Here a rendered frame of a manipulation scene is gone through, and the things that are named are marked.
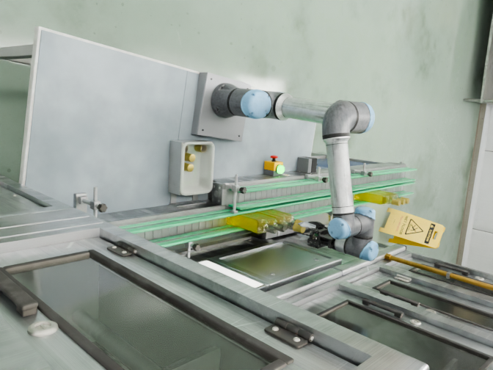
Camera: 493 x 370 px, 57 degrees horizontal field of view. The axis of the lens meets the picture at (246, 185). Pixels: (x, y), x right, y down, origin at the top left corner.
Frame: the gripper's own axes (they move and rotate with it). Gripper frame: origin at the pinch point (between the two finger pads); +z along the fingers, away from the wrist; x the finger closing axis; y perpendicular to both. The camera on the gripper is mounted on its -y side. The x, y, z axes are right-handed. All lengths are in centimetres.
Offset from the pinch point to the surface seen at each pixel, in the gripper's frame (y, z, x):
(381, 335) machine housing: 27, -53, 17
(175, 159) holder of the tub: 37, 40, -26
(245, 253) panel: 15.6, 17.1, 12.6
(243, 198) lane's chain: 4.6, 31.0, -7.7
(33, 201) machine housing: 105, 12, -22
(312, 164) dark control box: -53, 36, -20
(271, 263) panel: 15.7, 1.9, 12.6
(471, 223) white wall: -578, 106, 114
